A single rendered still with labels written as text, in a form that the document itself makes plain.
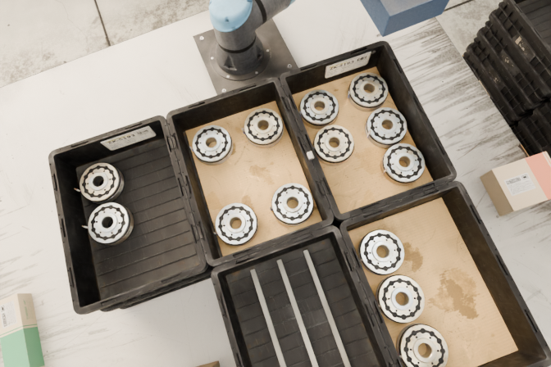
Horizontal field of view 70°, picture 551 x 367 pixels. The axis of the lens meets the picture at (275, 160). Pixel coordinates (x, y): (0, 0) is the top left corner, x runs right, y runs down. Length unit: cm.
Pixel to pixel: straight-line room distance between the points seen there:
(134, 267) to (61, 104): 64
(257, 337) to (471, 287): 51
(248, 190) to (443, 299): 53
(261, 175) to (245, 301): 31
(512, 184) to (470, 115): 25
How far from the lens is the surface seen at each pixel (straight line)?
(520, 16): 174
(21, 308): 128
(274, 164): 103
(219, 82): 124
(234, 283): 99
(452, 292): 104
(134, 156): 113
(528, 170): 125
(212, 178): 104
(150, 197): 108
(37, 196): 137
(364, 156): 105
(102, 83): 142
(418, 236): 103
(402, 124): 107
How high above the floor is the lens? 181
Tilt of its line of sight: 71 degrees down
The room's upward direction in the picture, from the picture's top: 9 degrees counter-clockwise
